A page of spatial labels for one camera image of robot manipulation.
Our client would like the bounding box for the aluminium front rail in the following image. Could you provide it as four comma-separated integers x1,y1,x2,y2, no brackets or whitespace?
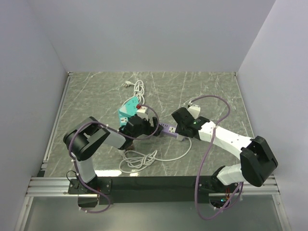
15,176,287,231

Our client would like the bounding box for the aluminium left edge rail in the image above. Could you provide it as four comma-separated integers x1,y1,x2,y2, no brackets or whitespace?
39,72,73,171

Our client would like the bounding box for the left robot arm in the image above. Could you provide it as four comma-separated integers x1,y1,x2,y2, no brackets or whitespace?
63,115,163,193

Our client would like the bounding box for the white coiled cable with plug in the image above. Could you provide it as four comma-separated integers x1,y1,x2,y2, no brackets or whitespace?
123,79,145,106

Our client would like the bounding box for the white square charger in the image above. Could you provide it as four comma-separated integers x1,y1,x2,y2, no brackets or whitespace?
176,134,185,141

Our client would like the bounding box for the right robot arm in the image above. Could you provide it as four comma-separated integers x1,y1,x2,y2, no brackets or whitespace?
171,107,278,192

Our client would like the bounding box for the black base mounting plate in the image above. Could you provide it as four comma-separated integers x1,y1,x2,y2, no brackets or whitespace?
68,176,238,207

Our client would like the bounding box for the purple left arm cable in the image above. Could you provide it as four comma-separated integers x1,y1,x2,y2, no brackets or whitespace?
68,104,160,214

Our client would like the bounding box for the teal triangular power strip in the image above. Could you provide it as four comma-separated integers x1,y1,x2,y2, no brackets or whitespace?
118,96,139,118

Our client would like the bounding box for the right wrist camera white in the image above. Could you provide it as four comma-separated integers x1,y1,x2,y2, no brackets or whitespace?
188,101,201,119

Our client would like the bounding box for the purple power strip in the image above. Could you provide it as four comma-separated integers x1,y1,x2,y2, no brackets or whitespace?
160,123,178,138

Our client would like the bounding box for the white purple strip cable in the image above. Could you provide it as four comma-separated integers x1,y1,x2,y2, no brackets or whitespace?
154,138,193,162

